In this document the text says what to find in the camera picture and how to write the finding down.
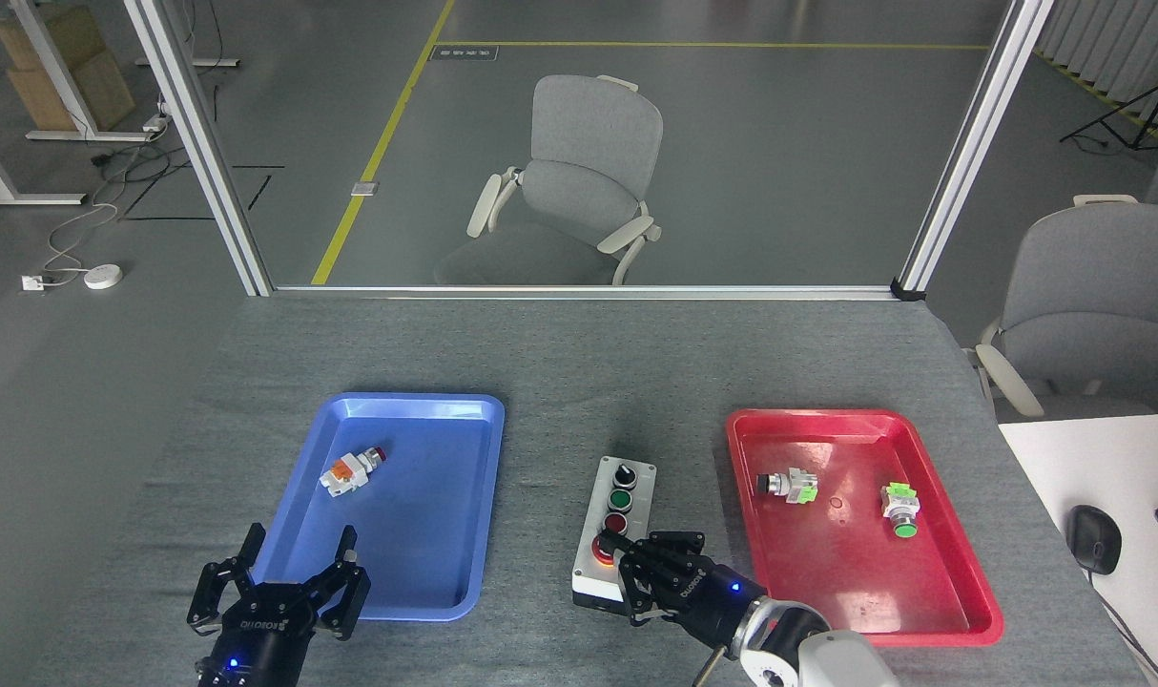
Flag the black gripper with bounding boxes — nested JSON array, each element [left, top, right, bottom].
[[600, 530, 771, 659], [186, 522, 370, 687]]

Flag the grey control box with buttons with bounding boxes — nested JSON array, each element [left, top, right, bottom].
[[571, 456, 658, 612]]

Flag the large cardboard box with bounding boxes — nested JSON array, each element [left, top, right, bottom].
[[7, 50, 136, 133]]

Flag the small cardboard box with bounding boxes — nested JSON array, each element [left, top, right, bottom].
[[0, 5, 106, 70]]

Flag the blue plastic tray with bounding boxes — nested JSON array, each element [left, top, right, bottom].
[[246, 392, 506, 623]]

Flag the red plastic tray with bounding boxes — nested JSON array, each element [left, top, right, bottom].
[[726, 408, 1005, 648]]

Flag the grey office chair white armrests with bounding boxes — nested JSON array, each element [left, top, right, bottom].
[[962, 194, 1158, 421], [433, 74, 664, 286]]

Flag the black computer mouse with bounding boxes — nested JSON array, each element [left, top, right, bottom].
[[1065, 505, 1123, 575]]

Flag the white desk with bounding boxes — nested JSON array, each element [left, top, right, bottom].
[[997, 412, 1158, 687]]

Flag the black tripod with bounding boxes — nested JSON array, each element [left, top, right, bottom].
[[1060, 76, 1158, 151]]

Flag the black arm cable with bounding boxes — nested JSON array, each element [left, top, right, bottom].
[[691, 644, 734, 687]]

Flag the red push button switch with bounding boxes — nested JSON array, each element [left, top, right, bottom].
[[319, 446, 387, 497]]

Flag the green push button switch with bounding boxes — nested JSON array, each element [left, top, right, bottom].
[[880, 483, 920, 539]]

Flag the silver aluminium rail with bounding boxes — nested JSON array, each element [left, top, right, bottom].
[[272, 284, 900, 301]]

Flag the white floor cable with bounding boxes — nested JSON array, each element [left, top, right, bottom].
[[43, 200, 119, 280]]

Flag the black floor cables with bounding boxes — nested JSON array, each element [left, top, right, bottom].
[[91, 134, 175, 187]]

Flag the silver aluminium post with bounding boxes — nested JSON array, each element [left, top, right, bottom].
[[124, 0, 275, 297], [892, 0, 1057, 302]]

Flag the black mouse cable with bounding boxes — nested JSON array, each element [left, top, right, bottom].
[[1089, 571, 1158, 687]]

